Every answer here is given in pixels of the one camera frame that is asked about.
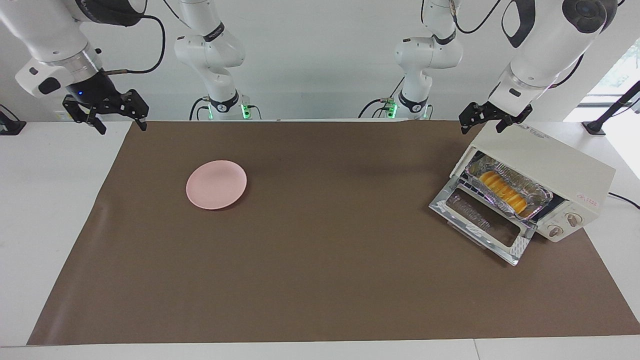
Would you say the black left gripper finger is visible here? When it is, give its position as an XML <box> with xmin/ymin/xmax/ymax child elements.
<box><xmin>459</xmin><ymin>101</ymin><xmax>489</xmax><ymax>135</ymax></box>
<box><xmin>496</xmin><ymin>104</ymin><xmax>534</xmax><ymax>134</ymax></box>

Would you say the cream toaster oven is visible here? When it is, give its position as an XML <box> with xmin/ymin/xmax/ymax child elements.
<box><xmin>450</xmin><ymin>121</ymin><xmax>617</xmax><ymax>244</ymax></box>

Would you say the glass oven door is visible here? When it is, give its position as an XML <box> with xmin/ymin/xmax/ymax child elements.
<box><xmin>429</xmin><ymin>175</ymin><xmax>537</xmax><ymax>267</ymax></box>

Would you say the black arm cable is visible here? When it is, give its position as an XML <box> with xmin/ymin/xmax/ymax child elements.
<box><xmin>450</xmin><ymin>0</ymin><xmax>504</xmax><ymax>36</ymax></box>
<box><xmin>102</xmin><ymin>14</ymin><xmax>167</xmax><ymax>76</ymax></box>

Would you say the black camera stand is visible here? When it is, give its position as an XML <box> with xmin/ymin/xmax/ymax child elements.
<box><xmin>582</xmin><ymin>80</ymin><xmax>640</xmax><ymax>136</ymax></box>

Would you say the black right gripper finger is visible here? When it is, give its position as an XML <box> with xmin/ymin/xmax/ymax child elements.
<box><xmin>62</xmin><ymin>97</ymin><xmax>107</xmax><ymax>136</ymax></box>
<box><xmin>125</xmin><ymin>89</ymin><xmax>150</xmax><ymax>132</ymax></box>

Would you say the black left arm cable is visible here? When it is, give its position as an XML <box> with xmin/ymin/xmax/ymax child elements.
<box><xmin>450</xmin><ymin>0</ymin><xmax>504</xmax><ymax>36</ymax></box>

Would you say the black table clamp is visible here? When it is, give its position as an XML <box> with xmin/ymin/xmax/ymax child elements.
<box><xmin>0</xmin><ymin>103</ymin><xmax>27</xmax><ymax>136</ymax></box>

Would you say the pink round plate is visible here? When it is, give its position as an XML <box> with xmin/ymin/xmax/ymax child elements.
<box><xmin>185</xmin><ymin>160</ymin><xmax>248</xmax><ymax>211</ymax></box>

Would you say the aluminium foil tray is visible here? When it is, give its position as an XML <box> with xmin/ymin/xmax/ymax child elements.
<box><xmin>464</xmin><ymin>155</ymin><xmax>554</xmax><ymax>221</ymax></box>

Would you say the black oven power cord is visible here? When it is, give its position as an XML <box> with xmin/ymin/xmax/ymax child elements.
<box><xmin>607</xmin><ymin>192</ymin><xmax>640</xmax><ymax>210</ymax></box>

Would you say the brown table mat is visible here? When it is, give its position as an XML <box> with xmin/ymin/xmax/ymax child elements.
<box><xmin>26</xmin><ymin>120</ymin><xmax>640</xmax><ymax>346</ymax></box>

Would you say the black base cable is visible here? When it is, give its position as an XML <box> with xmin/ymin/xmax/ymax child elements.
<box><xmin>357</xmin><ymin>97</ymin><xmax>397</xmax><ymax>120</ymax></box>
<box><xmin>188</xmin><ymin>96</ymin><xmax>211</xmax><ymax>121</ymax></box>

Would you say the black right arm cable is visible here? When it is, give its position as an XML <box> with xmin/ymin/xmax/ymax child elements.
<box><xmin>102</xmin><ymin>14</ymin><xmax>167</xmax><ymax>76</ymax></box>

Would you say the sliced golden bread loaf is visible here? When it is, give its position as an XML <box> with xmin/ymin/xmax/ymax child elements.
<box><xmin>478</xmin><ymin>170</ymin><xmax>529</xmax><ymax>215</ymax></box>

